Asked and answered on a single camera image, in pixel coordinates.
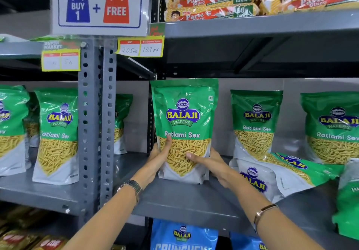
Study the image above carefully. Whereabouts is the person's left hand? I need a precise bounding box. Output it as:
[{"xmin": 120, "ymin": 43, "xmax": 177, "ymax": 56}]
[{"xmin": 131, "ymin": 135, "xmax": 173, "ymax": 191}]

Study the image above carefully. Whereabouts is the person's right hand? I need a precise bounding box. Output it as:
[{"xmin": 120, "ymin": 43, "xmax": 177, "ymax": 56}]
[{"xmin": 186, "ymin": 147, "xmax": 242, "ymax": 189}]

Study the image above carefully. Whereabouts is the green snack pouch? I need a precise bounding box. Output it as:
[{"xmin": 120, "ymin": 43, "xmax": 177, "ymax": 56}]
[{"xmin": 150, "ymin": 78, "xmax": 219, "ymax": 185}]

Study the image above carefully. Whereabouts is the person's left forearm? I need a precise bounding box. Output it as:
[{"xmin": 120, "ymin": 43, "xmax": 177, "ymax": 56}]
[{"xmin": 61, "ymin": 185, "xmax": 138, "ymax": 250}]

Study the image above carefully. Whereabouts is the person's right forearm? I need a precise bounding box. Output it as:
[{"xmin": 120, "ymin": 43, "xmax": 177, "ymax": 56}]
[{"xmin": 228, "ymin": 177, "xmax": 324, "ymax": 250}]

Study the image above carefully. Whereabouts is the grey metal shelf board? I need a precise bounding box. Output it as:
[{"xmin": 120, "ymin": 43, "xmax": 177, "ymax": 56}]
[
  {"xmin": 0, "ymin": 146, "xmax": 85, "ymax": 217},
  {"xmin": 113, "ymin": 151, "xmax": 359, "ymax": 250},
  {"xmin": 164, "ymin": 9, "xmax": 359, "ymax": 39},
  {"xmin": 0, "ymin": 33, "xmax": 85, "ymax": 60}
]

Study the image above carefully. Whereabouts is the silver wristwatch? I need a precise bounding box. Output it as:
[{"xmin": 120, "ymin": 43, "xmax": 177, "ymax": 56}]
[{"xmin": 116, "ymin": 179, "xmax": 144, "ymax": 204}]

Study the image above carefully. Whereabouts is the blue snack pouch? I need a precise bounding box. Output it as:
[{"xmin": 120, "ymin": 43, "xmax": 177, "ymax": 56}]
[
  {"xmin": 230, "ymin": 231, "xmax": 267, "ymax": 250},
  {"xmin": 150, "ymin": 218, "xmax": 219, "ymax": 250}
]

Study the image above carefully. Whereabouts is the yellow price tag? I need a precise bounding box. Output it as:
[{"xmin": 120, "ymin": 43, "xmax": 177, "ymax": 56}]
[
  {"xmin": 115, "ymin": 23, "xmax": 166, "ymax": 58},
  {"xmin": 41, "ymin": 40, "xmax": 82, "ymax": 72}
]

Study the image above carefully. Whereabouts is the row of green snack pouches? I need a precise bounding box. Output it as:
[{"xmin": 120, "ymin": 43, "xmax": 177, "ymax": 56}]
[{"xmin": 0, "ymin": 84, "xmax": 359, "ymax": 241}]

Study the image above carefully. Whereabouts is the white promotional sign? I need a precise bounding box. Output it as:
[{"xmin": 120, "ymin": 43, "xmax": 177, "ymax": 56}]
[{"xmin": 50, "ymin": 0, "xmax": 154, "ymax": 37}]

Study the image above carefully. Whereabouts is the pile of brown gold packets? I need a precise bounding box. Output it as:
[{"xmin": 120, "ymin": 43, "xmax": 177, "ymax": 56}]
[{"xmin": 0, "ymin": 205, "xmax": 71, "ymax": 250}]

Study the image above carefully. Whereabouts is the black perforated shelf post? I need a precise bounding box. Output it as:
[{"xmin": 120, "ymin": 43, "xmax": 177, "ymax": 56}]
[{"xmin": 146, "ymin": 90, "xmax": 157, "ymax": 154}]

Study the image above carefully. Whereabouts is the grey perforated shelf post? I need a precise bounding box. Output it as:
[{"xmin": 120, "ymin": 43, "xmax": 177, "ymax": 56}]
[
  {"xmin": 78, "ymin": 38, "xmax": 99, "ymax": 226},
  {"xmin": 99, "ymin": 38, "xmax": 117, "ymax": 207}
]

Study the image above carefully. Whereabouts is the rose gold bracelet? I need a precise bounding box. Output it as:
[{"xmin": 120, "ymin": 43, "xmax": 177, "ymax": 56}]
[{"xmin": 254, "ymin": 203, "xmax": 279, "ymax": 227}]

